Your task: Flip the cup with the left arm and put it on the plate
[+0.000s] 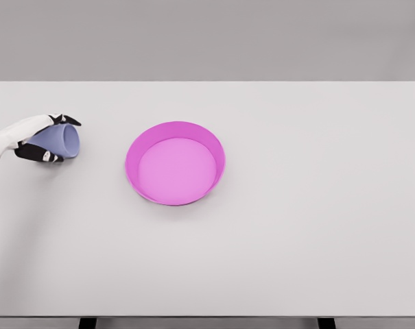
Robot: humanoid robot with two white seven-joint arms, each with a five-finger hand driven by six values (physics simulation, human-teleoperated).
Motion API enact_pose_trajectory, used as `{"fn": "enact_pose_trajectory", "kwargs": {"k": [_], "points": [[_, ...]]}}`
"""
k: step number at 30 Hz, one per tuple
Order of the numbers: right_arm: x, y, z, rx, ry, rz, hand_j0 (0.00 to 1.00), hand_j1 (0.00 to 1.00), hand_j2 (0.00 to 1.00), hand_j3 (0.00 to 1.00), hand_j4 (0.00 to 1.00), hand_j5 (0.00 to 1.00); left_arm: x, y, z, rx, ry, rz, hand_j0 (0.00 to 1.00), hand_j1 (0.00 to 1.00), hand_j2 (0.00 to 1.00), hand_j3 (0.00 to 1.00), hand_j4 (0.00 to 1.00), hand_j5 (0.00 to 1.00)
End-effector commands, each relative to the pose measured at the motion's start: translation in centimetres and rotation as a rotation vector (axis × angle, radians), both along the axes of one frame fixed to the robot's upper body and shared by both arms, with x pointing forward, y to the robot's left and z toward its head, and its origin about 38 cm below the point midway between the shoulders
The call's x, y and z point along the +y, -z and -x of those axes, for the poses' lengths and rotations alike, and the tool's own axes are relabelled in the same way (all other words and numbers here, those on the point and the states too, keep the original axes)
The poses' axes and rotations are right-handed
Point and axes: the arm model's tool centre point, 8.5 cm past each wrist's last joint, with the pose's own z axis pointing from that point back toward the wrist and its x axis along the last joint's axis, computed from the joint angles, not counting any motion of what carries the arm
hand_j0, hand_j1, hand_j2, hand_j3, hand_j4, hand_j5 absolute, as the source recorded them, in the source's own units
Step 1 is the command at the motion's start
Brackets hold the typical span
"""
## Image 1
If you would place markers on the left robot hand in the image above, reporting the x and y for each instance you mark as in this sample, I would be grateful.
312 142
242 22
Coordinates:
26 128

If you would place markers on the lavender blue cup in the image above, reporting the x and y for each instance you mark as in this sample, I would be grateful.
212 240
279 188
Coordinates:
61 140

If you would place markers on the pink round plate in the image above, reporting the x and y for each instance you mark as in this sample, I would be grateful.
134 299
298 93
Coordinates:
175 164

